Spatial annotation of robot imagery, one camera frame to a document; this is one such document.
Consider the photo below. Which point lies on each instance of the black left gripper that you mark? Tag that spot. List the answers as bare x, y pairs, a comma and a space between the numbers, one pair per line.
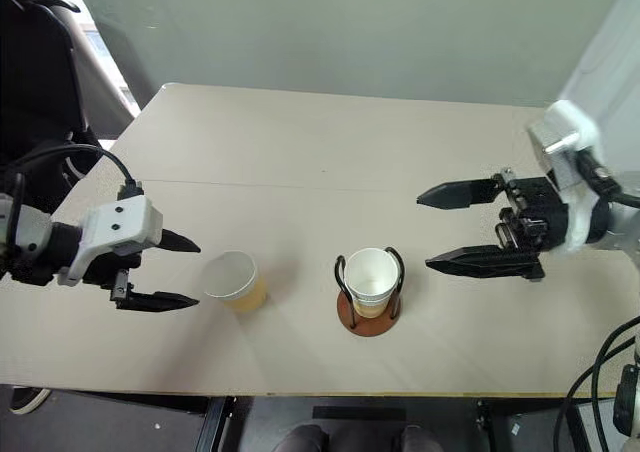
107, 269

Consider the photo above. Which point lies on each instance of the black table frame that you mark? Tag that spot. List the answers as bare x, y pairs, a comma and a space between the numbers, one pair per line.
216, 422

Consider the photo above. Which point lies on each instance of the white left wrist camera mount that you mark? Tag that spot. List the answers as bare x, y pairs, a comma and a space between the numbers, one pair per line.
120, 221

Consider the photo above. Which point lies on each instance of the black chair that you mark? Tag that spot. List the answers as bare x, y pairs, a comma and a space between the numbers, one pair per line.
35, 87

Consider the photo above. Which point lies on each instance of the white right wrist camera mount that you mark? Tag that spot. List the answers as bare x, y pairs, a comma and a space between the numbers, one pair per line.
570, 122

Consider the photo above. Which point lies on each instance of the white and tan paper cup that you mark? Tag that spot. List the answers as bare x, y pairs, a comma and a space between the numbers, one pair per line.
372, 277
235, 277

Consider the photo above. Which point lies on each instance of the black and white shoe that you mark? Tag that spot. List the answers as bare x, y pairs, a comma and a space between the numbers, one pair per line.
27, 399

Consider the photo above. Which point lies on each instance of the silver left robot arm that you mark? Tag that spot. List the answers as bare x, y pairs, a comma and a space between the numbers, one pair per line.
30, 229

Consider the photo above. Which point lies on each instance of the black robot side module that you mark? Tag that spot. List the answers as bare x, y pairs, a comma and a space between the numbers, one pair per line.
627, 402

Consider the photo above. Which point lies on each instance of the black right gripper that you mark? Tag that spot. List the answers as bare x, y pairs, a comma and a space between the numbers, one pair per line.
537, 207

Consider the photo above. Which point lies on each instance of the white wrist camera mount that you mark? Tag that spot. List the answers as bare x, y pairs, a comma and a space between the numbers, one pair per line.
570, 122
120, 221

